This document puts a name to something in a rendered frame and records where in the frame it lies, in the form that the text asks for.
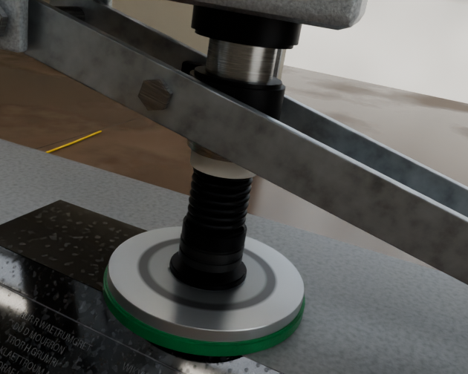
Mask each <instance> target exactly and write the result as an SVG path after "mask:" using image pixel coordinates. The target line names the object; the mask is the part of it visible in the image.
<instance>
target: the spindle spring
mask: <svg viewBox="0 0 468 374"><path fill-rule="evenodd" d="M193 171H194V172H193V174H192V179H193V181H192V182H191V190H190V192H189V193H190V195H191V196H190V197H189V205H188V212H187V214H186V216H187V219H188V221H189V222H190V223H192V224H194V225H195V226H197V227H200V228H202V229H206V230H210V231H217V232H225V231H231V230H234V229H244V227H245V226H244V223H245V221H246V215H247V207H248V205H249V201H248V200H249V199H250V192H251V187H252V186H251V184H252V183H253V178H252V177H251V178H246V179H228V178H222V177H215V176H212V175H209V174H205V173H203V172H201V171H198V170H197V169H195V168H193ZM205 179H207V180H205ZM208 180H211V181H215V182H220V183H214V182H210V181H208ZM222 183H234V184H222ZM204 187H205V188H204ZM206 188H209V189H213V190H218V191H212V190H209V189H206ZM221 191H234V192H221ZM204 196H206V197H204ZM208 197H211V198H215V199H222V200H214V199H211V198H208ZM232 199H235V200H232ZM202 203H203V204H205V205H207V206H205V205H203V204H202ZM209 206H214V207H222V208H228V209H220V208H213V207H209ZM231 207H234V208H231ZM201 211H202V212H204V213H207V214H204V213H202V212H201ZM209 214H214V215H223V216H213V215H209ZM225 215H230V216H225ZM202 220H203V221H202ZM204 221H206V222H204ZM207 222H209V223H207ZM214 223H228V224H214Z"/></svg>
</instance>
